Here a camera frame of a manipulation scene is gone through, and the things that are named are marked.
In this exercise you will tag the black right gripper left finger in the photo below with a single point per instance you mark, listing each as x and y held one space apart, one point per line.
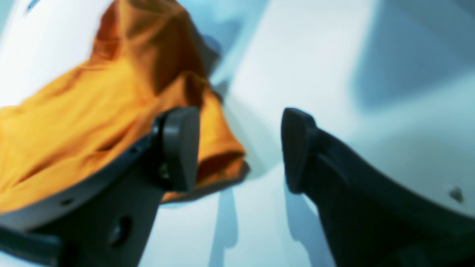
106 220

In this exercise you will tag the orange t-shirt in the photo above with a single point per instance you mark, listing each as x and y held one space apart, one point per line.
144 62

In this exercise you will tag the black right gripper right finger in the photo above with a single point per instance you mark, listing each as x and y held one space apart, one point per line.
369 220

